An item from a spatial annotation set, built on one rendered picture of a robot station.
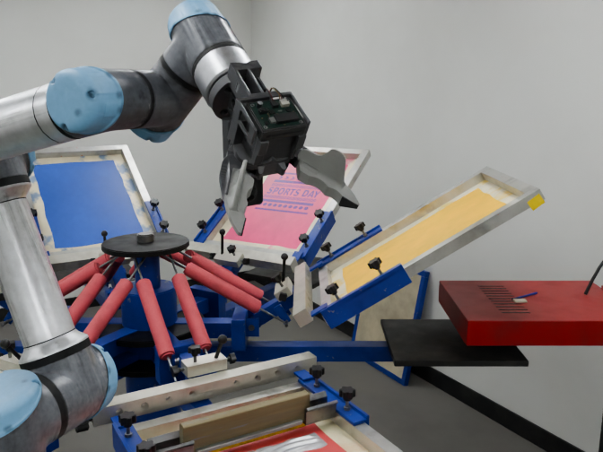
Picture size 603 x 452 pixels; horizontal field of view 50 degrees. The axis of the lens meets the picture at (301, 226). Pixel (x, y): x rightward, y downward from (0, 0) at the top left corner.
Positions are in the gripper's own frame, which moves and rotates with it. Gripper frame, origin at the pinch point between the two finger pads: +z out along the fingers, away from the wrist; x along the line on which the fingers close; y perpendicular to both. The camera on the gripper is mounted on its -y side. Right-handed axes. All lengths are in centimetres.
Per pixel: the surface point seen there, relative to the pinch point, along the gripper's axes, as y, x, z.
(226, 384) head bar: -119, 23, -29
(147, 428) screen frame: -115, -2, -23
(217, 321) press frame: -153, 41, -65
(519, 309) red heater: -113, 128, -17
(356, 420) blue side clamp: -102, 47, -1
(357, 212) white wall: -281, 216, -178
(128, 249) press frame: -131, 14, -90
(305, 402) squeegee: -104, 37, -11
